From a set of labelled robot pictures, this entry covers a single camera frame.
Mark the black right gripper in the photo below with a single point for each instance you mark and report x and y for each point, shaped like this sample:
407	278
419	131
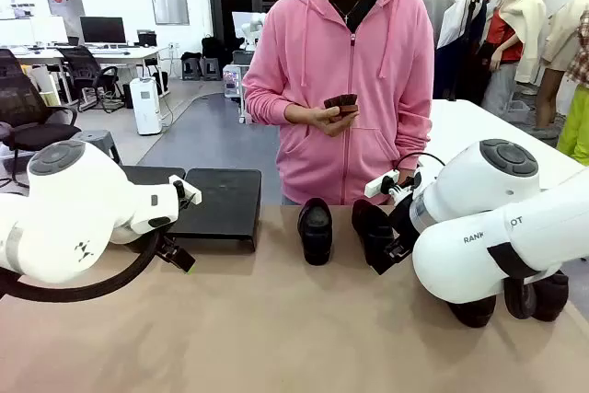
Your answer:
404	223

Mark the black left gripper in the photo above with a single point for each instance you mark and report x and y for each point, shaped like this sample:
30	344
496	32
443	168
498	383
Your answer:
174	239

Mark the black chunky platform shoe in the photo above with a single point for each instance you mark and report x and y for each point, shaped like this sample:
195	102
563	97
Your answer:
315	236
370	227

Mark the dark red phone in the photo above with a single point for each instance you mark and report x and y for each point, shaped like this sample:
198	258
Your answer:
343	105

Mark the person's right forearm pink sleeve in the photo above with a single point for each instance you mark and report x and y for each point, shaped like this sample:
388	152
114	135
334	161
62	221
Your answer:
267	110

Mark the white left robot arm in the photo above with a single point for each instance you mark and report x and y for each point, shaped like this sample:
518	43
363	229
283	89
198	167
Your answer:
69	209

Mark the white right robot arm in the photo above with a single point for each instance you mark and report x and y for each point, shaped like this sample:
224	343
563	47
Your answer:
460	250

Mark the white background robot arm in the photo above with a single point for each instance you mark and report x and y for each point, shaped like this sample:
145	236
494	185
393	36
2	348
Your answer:
253	31

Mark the person's left forearm pink sleeve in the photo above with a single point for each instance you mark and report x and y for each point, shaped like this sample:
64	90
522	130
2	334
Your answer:
414	144

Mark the person's left hand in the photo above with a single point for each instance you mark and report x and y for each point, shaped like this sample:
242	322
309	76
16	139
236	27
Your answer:
407	178

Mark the person's right hand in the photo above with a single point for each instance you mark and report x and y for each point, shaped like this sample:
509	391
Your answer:
308	117

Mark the grey plastic stool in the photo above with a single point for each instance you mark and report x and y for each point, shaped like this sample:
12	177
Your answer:
99	137

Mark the white side table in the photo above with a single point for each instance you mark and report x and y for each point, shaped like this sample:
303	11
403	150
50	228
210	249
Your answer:
460	130

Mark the white air purifier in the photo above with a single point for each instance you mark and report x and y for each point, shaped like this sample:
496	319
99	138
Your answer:
146	107

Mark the lit computer case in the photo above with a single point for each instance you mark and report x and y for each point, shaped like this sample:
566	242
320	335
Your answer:
232	82

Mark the black plastic stool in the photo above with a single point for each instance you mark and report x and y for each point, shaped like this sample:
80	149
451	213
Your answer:
192	68
211	68

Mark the grey mannequin base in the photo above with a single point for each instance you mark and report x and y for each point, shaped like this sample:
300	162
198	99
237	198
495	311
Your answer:
545	133

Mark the person in pink hoodie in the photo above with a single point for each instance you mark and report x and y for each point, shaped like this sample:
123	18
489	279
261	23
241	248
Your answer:
322	66

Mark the white office desk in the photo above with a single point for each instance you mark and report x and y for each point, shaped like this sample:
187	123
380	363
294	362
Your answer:
133	53

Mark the black mesh office chair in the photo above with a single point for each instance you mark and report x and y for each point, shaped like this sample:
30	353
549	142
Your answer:
83	68
18	98

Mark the black backpack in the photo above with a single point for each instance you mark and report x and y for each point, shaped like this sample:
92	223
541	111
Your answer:
212	47

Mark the mannequin plaid shirt green trousers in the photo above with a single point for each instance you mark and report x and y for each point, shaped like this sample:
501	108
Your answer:
577	126

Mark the black computer monitor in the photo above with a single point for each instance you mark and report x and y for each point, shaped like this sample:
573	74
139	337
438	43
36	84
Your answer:
102	29

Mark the mannequin in white navy garment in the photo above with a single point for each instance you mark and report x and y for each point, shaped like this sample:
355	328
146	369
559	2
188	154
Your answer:
453	25

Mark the mannequin in grey shirt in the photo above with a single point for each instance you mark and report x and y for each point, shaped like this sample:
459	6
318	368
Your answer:
435	6

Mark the grey cabinet with red stickers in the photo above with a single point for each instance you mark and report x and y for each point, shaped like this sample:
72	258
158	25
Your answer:
64	8

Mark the mannequin bucket hat cream coat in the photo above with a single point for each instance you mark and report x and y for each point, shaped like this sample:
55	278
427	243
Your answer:
563	38

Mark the mannequin red top cream jacket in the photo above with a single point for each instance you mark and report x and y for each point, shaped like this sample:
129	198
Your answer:
529	11

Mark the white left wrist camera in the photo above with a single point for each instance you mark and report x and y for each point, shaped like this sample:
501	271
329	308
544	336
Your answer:
195	196

